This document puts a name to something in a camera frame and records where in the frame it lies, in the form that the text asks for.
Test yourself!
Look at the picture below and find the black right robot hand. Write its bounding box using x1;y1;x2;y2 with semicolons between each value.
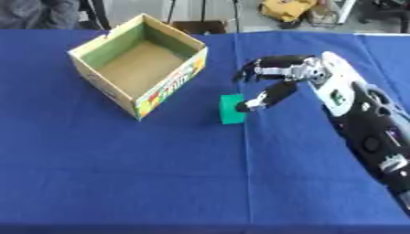
232;54;326;113

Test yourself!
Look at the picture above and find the open cardboard box green inside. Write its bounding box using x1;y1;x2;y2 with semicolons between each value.
67;13;210;122

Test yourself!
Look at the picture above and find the green rectangular block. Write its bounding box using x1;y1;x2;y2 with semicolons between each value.
218;93;247;125

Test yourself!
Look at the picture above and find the yellow bag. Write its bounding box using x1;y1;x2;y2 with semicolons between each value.
259;0;319;23

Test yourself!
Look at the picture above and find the black tripod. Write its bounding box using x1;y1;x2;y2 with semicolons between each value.
165;0;243;34

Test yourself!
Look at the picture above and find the person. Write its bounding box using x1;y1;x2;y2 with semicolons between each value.
0;0;82;30

